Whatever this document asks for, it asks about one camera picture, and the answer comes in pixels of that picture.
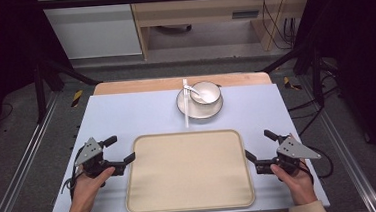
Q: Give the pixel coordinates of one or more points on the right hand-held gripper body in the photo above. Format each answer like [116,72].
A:
[292,150]

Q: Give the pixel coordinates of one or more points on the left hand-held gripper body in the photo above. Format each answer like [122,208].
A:
[89,152]

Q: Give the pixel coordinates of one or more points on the person's right hand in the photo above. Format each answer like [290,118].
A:
[297,185]

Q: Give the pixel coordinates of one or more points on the person's left hand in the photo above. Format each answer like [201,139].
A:
[87,193]

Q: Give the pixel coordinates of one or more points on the yellow black floor tape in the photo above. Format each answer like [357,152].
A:
[289,84]
[77,98]

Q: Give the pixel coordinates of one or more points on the beige rectangular tray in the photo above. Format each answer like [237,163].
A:
[189,172]

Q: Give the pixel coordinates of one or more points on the white bowl dark rim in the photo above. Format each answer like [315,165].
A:
[210,92]

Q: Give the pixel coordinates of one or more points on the black metal stand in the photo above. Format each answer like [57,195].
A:
[42,86]
[315,73]

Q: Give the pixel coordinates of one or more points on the white plate dark rim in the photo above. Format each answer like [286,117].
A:
[198,112]

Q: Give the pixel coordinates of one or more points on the white chopstick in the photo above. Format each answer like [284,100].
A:
[185,112]

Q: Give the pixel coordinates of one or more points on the white ceramic spoon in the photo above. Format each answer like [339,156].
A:
[195,91]

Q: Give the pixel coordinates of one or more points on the white cabinet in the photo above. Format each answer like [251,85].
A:
[93,29]

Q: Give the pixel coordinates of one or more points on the dark curtain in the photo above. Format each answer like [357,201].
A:
[1,49]
[362,40]

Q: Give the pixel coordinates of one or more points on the wooden desk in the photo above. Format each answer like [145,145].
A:
[199,10]

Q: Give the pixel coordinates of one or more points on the aluminium floor rail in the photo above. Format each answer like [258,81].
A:
[345,155]
[20,168]

